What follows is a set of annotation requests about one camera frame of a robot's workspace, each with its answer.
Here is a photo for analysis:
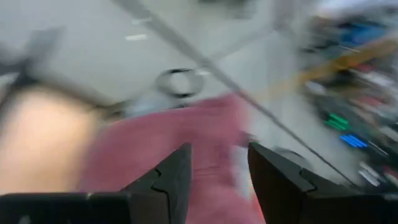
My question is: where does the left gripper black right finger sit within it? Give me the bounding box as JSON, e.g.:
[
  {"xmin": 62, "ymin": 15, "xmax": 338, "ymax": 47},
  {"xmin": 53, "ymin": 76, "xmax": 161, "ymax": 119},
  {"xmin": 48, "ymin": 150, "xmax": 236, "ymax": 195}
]
[{"xmin": 248, "ymin": 141, "xmax": 383, "ymax": 224}]

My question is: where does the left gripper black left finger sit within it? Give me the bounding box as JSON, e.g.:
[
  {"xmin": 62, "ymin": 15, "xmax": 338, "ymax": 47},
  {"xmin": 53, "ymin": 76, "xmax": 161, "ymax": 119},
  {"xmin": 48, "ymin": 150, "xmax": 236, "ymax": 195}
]
[{"xmin": 123, "ymin": 142, "xmax": 193, "ymax": 224}]

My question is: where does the pink knitted garment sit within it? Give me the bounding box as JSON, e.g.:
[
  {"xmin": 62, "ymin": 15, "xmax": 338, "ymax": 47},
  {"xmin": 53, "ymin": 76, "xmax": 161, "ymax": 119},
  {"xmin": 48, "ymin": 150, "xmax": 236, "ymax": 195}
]
[{"xmin": 77, "ymin": 93, "xmax": 265, "ymax": 224}]

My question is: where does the blue storage bin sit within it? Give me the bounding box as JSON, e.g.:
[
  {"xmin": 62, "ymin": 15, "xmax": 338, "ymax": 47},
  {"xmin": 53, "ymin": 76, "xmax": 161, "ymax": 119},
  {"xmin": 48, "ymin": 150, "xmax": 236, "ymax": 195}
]
[{"xmin": 338, "ymin": 133, "xmax": 369, "ymax": 149}]

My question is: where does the green storage bin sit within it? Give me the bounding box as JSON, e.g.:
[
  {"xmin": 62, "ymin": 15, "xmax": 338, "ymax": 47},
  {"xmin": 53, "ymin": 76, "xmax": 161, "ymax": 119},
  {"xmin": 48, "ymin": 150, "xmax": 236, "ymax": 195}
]
[{"xmin": 325, "ymin": 112, "xmax": 351, "ymax": 131}]

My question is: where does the black floor cable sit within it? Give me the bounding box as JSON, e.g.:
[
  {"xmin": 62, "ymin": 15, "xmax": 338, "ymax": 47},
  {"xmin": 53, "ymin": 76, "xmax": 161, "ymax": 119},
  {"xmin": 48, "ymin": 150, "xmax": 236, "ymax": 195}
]
[{"xmin": 154, "ymin": 67, "xmax": 206, "ymax": 100}]

